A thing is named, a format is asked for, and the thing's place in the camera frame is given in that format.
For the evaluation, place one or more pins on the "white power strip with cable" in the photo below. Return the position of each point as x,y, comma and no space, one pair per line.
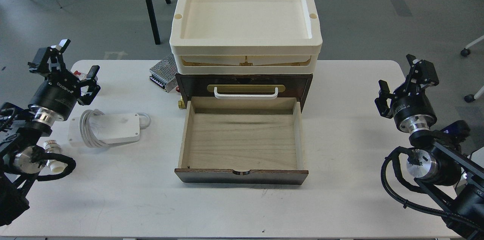
95,129

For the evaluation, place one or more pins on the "cream plastic stacked tray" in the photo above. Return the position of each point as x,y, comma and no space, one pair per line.
246,36

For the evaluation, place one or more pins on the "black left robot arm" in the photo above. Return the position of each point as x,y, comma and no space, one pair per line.
22,161

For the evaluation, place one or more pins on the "white drawer handle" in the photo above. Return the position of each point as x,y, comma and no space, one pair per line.
246,96

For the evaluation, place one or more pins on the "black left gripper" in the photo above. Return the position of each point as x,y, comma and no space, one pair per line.
61,90

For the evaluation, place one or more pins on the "red white circuit breaker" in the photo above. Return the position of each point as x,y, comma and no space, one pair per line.
77,75

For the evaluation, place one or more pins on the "open wooden drawer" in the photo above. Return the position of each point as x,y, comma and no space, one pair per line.
242,141

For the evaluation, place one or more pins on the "metal mesh power supply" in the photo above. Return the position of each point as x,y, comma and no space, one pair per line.
163,73

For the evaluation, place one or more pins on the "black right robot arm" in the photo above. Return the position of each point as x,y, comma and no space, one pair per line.
434,164

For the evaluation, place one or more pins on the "brass fitting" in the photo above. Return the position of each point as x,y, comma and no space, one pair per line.
181,103

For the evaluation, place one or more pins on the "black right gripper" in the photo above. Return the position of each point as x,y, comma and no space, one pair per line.
409,104

